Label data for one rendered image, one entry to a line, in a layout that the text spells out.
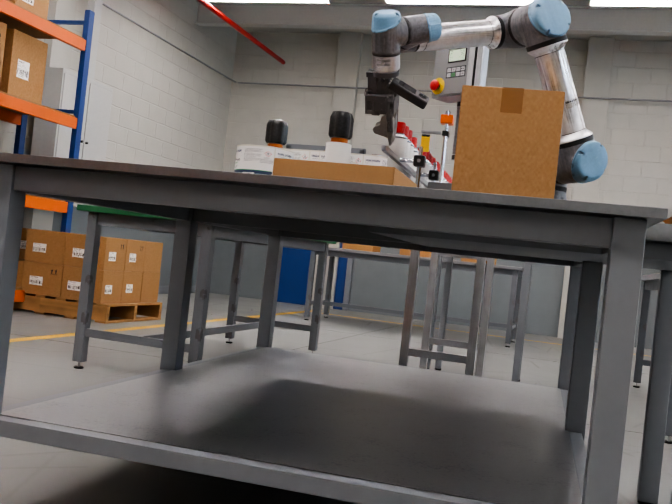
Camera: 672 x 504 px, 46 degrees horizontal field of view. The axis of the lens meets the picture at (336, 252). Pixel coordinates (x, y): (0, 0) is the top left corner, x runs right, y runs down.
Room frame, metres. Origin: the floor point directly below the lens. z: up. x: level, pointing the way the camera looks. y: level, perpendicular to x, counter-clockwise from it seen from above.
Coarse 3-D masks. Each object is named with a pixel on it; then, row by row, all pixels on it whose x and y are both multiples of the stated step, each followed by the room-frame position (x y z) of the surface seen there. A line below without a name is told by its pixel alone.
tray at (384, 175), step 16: (288, 160) 1.68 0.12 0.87; (304, 160) 1.67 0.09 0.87; (288, 176) 1.68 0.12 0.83; (304, 176) 1.67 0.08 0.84; (320, 176) 1.66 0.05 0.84; (336, 176) 1.65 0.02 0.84; (352, 176) 1.64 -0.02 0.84; (368, 176) 1.63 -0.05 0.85; (384, 176) 1.62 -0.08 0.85; (400, 176) 1.69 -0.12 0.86
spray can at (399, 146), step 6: (402, 126) 2.30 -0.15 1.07; (396, 132) 2.30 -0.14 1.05; (402, 132) 2.30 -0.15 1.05; (396, 138) 2.29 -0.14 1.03; (402, 138) 2.29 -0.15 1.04; (396, 144) 2.29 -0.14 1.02; (402, 144) 2.29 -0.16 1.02; (396, 150) 2.29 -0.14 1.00; (402, 150) 2.29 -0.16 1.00; (402, 156) 2.29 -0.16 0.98; (390, 162) 2.29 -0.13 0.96; (396, 168) 2.29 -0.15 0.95; (402, 168) 2.30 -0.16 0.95
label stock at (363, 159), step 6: (324, 156) 2.96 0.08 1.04; (354, 156) 2.94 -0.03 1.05; (360, 156) 2.93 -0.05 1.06; (366, 156) 2.93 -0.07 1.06; (372, 156) 2.93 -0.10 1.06; (378, 156) 2.93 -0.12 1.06; (360, 162) 2.93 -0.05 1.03; (366, 162) 2.93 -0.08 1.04; (372, 162) 2.93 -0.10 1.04; (378, 162) 2.93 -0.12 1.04; (384, 162) 2.95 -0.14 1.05
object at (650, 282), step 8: (648, 280) 5.17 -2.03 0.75; (656, 280) 4.82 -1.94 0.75; (648, 288) 5.31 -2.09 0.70; (656, 288) 4.77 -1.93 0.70; (648, 296) 5.60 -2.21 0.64; (648, 304) 5.60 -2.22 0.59; (640, 312) 5.62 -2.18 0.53; (640, 320) 5.61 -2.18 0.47; (640, 328) 5.61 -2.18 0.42; (640, 336) 5.61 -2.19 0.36; (640, 344) 5.60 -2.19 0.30; (640, 352) 5.60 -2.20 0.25; (640, 360) 5.60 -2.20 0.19; (648, 360) 5.60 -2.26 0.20; (640, 368) 5.60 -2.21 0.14; (640, 376) 5.60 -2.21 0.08
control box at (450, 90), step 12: (468, 48) 2.76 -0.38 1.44; (444, 60) 2.84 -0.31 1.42; (468, 60) 2.75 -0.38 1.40; (444, 72) 2.83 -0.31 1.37; (444, 84) 2.83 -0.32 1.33; (456, 84) 2.79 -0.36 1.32; (480, 84) 2.79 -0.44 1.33; (432, 96) 2.88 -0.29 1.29; (444, 96) 2.83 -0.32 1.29; (456, 96) 2.80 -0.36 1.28
